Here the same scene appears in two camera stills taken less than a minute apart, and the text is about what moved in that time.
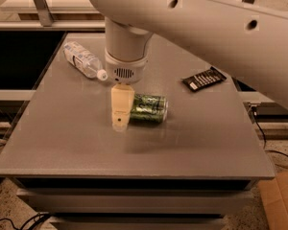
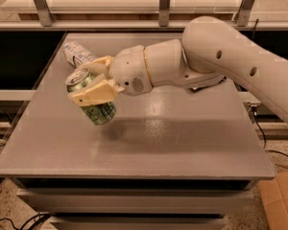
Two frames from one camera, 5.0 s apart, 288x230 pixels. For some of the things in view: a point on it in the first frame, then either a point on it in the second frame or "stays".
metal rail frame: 48,23 stays
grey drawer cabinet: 186,172 stays
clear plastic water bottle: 84,60 stays
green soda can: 149,108 -> 99,114
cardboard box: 279,195 stays
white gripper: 126,69 -> 129,70
